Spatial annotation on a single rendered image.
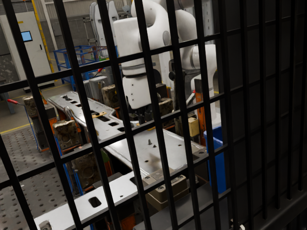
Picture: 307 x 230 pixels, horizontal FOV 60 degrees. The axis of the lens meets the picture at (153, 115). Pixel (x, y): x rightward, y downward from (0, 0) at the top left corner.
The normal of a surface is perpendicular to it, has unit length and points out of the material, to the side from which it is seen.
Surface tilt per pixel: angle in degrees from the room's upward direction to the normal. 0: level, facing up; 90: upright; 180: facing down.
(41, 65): 90
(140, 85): 91
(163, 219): 0
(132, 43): 89
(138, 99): 93
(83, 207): 0
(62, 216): 0
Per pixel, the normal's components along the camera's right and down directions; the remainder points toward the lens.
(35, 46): 0.53, 0.22
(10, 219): -0.15, -0.93
